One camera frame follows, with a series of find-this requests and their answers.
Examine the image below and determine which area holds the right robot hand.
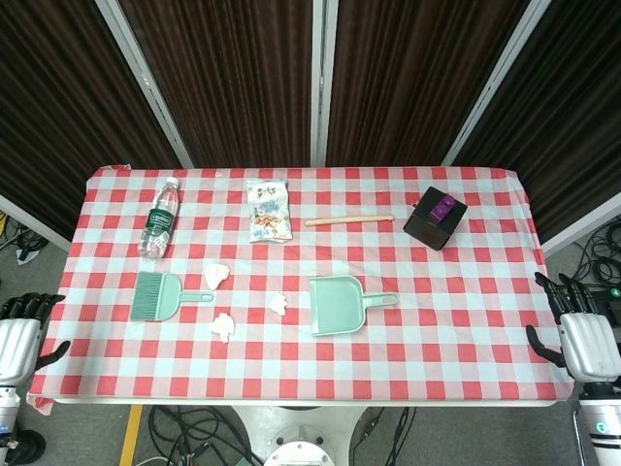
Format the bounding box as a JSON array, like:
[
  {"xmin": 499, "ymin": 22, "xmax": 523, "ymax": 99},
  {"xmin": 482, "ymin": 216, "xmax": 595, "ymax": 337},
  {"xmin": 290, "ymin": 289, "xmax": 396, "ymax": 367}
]
[{"xmin": 526, "ymin": 271, "xmax": 621, "ymax": 385}]

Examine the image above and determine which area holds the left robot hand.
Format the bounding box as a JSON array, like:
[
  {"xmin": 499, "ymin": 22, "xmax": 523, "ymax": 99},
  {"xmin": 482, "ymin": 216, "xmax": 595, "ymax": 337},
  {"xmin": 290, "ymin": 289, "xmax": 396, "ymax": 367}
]
[{"xmin": 0, "ymin": 292, "xmax": 73, "ymax": 385}]

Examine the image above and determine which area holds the green hand brush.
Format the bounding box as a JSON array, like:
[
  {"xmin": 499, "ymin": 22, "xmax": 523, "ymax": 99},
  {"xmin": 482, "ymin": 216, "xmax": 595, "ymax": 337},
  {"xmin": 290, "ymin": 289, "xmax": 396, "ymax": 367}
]
[{"xmin": 129, "ymin": 271, "xmax": 214, "ymax": 322}]

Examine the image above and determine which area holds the green dustpan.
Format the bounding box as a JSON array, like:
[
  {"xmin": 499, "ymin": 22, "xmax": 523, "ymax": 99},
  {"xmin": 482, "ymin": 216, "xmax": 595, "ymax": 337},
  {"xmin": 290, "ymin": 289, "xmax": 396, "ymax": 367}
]
[{"xmin": 309, "ymin": 275, "xmax": 399, "ymax": 338}]

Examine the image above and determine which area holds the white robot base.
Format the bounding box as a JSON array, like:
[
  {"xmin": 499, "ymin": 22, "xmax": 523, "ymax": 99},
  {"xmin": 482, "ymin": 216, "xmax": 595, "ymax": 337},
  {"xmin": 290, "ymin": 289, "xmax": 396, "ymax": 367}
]
[{"xmin": 232, "ymin": 406, "xmax": 375, "ymax": 466}]

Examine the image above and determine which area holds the black device green indicator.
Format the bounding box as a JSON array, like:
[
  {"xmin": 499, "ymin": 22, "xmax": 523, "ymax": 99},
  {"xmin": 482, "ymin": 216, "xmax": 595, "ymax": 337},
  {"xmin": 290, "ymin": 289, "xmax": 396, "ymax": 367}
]
[{"xmin": 587, "ymin": 284, "xmax": 621, "ymax": 319}]

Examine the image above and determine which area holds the clear plastic water bottle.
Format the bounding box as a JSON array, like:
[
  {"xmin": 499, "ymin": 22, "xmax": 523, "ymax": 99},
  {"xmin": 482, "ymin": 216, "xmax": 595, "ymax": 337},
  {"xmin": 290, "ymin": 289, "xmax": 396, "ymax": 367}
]
[{"xmin": 139, "ymin": 177, "xmax": 181, "ymax": 261}]

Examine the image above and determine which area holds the black box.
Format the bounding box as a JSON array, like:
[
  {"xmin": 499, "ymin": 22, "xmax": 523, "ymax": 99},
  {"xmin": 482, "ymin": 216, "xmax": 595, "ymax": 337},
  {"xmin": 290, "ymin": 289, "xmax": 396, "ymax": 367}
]
[{"xmin": 403, "ymin": 185, "xmax": 469, "ymax": 252}]

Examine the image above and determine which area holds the purple plastic object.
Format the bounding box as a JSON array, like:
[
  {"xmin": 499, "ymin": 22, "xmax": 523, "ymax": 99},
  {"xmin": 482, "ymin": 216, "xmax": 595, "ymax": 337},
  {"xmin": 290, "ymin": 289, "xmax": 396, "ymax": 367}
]
[{"xmin": 430, "ymin": 193, "xmax": 457, "ymax": 220}]

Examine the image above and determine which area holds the dark brown corrugated panel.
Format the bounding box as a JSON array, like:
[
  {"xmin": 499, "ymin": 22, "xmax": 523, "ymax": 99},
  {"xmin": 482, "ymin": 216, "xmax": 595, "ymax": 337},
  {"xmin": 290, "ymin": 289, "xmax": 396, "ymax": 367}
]
[
  {"xmin": 0, "ymin": 0, "xmax": 183, "ymax": 242},
  {"xmin": 455, "ymin": 0, "xmax": 621, "ymax": 242},
  {"xmin": 327, "ymin": 0, "xmax": 533, "ymax": 167},
  {"xmin": 118, "ymin": 0, "xmax": 316, "ymax": 170}
]

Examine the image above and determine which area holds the wooden stick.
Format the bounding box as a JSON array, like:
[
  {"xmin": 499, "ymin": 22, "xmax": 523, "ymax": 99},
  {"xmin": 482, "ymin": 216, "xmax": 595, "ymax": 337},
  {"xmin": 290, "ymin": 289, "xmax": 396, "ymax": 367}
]
[{"xmin": 304, "ymin": 213, "xmax": 395, "ymax": 227}]

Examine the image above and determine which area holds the red white checked tablecloth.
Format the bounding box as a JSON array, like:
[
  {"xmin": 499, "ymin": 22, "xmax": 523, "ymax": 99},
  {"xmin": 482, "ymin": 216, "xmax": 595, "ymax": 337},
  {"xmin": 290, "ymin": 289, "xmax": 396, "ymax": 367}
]
[{"xmin": 26, "ymin": 164, "xmax": 573, "ymax": 417}]

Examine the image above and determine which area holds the white snack bag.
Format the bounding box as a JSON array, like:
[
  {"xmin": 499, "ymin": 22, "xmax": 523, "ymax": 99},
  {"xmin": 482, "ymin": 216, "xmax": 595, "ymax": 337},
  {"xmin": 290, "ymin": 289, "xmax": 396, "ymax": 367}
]
[{"xmin": 245, "ymin": 178, "xmax": 295, "ymax": 244}]

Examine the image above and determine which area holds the black floor cable bundle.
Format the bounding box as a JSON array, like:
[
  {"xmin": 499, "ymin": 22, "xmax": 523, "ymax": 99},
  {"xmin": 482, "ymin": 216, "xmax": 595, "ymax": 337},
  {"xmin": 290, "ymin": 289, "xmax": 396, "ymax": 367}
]
[
  {"xmin": 351, "ymin": 406, "xmax": 431, "ymax": 466},
  {"xmin": 0, "ymin": 211, "xmax": 52, "ymax": 266},
  {"xmin": 572, "ymin": 217, "xmax": 621, "ymax": 292},
  {"xmin": 145, "ymin": 406, "xmax": 266, "ymax": 466}
]

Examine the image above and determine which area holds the white partition bottom rail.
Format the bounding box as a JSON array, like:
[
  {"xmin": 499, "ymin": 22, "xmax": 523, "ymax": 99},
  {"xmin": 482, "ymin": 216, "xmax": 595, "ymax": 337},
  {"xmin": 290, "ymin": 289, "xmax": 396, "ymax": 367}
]
[
  {"xmin": 0, "ymin": 193, "xmax": 74, "ymax": 253},
  {"xmin": 540, "ymin": 191, "xmax": 621, "ymax": 256}
]

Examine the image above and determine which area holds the white partition post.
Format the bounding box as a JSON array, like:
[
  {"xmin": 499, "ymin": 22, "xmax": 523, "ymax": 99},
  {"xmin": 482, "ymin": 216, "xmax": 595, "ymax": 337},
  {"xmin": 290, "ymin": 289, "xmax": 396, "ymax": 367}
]
[
  {"xmin": 94, "ymin": 0, "xmax": 208, "ymax": 170},
  {"xmin": 309, "ymin": 0, "xmax": 340, "ymax": 167},
  {"xmin": 441, "ymin": 0, "xmax": 554, "ymax": 166}
]

